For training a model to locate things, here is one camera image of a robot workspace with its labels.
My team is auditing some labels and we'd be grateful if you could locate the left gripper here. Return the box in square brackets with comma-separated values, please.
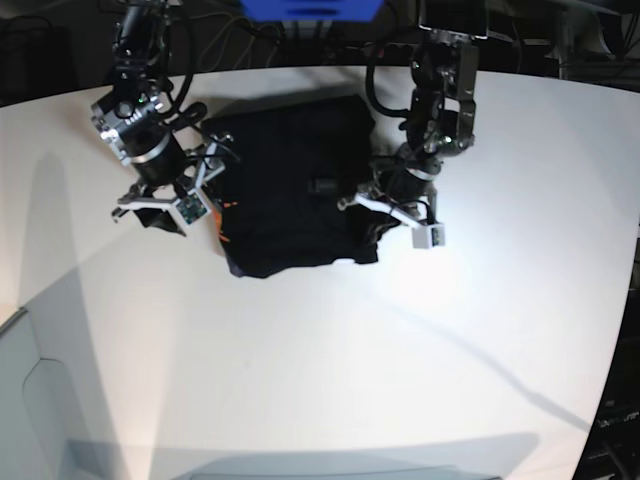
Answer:
[360, 167, 432, 245]

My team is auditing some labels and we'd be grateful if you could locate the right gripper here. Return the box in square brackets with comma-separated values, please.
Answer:
[132, 137, 188, 233]

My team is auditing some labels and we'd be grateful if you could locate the black T-shirt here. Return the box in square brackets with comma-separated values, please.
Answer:
[202, 95, 379, 279]

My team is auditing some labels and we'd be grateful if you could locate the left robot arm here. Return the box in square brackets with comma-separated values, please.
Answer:
[338, 1, 488, 249]

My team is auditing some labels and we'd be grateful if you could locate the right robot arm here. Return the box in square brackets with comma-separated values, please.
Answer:
[91, 1, 207, 235]

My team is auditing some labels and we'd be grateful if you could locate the black power strip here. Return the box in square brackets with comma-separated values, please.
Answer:
[341, 43, 414, 66]

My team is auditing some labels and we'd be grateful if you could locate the blue box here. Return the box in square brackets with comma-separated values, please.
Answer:
[241, 0, 384, 22]

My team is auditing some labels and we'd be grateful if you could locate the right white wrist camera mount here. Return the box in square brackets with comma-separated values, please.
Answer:
[111, 132, 239, 236]

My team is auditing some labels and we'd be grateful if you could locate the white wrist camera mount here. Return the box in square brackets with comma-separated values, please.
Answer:
[111, 132, 239, 236]
[337, 182, 446, 250]

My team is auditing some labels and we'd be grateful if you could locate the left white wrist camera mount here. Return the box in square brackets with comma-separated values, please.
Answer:
[337, 182, 446, 250]

